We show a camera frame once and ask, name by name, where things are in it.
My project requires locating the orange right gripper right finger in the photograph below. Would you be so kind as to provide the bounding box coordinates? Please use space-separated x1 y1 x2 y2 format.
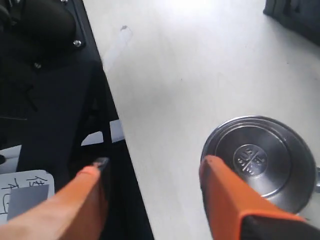
199 155 320 240

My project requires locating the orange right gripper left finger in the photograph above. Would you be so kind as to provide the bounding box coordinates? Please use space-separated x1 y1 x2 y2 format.
0 157 111 240

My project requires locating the stainless steel cup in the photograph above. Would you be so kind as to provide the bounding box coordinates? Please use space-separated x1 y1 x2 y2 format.
201 116 318 214

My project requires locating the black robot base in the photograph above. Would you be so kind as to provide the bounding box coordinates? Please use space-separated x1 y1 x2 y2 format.
0 0 154 240

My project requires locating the black metal shelf rack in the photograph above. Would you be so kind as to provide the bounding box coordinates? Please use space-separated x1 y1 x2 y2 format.
263 0 320 46

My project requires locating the white handwritten paper label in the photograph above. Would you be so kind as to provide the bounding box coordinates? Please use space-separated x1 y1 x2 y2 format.
0 170 55 225

